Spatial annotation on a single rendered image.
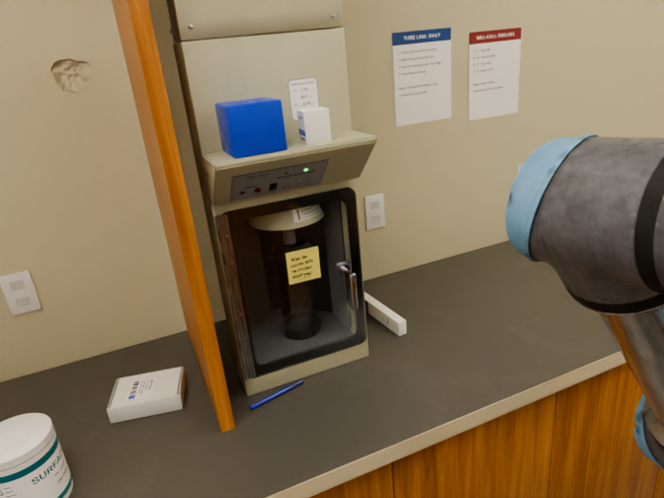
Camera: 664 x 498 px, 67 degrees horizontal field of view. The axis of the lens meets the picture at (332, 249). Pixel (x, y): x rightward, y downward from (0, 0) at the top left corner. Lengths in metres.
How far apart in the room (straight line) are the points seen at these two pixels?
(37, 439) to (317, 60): 0.87
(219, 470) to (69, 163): 0.83
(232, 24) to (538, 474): 1.26
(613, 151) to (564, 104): 1.67
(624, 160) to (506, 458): 1.03
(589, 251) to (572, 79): 1.71
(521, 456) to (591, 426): 0.23
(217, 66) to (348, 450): 0.77
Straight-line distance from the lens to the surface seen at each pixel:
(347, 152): 1.00
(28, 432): 1.11
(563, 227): 0.44
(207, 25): 1.01
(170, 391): 1.26
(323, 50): 1.08
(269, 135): 0.93
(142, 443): 1.21
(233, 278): 1.08
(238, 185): 0.97
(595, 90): 2.21
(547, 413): 1.38
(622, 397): 1.58
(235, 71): 1.02
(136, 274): 1.52
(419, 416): 1.14
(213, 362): 1.07
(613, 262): 0.43
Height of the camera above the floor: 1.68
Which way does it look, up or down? 22 degrees down
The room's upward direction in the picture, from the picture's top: 6 degrees counter-clockwise
